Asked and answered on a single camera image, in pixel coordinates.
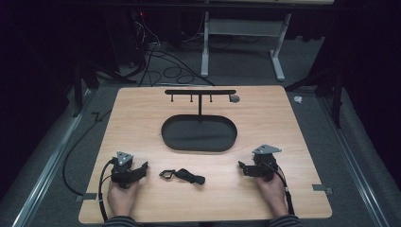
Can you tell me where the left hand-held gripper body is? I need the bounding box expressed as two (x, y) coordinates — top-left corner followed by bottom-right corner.
(110, 150), (144, 190)

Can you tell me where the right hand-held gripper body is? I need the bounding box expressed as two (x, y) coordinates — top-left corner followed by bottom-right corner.
(247, 144), (283, 183)

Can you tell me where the black strap with buckle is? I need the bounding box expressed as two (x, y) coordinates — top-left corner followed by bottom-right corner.
(158, 167), (206, 186)

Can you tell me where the black hook rack with tray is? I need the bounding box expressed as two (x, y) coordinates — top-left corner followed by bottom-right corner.
(161, 89), (238, 152)

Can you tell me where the person's left hand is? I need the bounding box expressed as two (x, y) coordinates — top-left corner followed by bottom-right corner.
(106, 180), (142, 218)

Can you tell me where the person's right hand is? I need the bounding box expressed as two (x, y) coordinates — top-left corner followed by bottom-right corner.
(253, 175), (289, 218)

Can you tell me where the grey tape piece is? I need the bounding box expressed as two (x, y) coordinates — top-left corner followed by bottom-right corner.
(75, 192), (97, 203)
(311, 183), (334, 196)

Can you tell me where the black tripod stand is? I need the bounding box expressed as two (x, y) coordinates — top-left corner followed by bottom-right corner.
(71, 58), (138, 118)
(284, 67), (345, 130)

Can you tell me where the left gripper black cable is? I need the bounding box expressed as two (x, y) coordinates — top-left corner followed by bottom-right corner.
(97, 158), (115, 222)

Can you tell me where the black floor cable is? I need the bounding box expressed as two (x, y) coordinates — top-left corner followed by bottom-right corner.
(61, 109), (113, 197)

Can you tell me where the grey metal floor rail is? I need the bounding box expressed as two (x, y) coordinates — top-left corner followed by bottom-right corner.
(317, 94), (393, 227)
(11, 89), (96, 227)

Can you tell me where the tangle of black floor cables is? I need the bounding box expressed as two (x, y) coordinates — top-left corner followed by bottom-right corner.
(127, 12), (217, 88)

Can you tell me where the white metal desk frame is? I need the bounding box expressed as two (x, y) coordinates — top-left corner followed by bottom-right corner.
(200, 9), (293, 82)

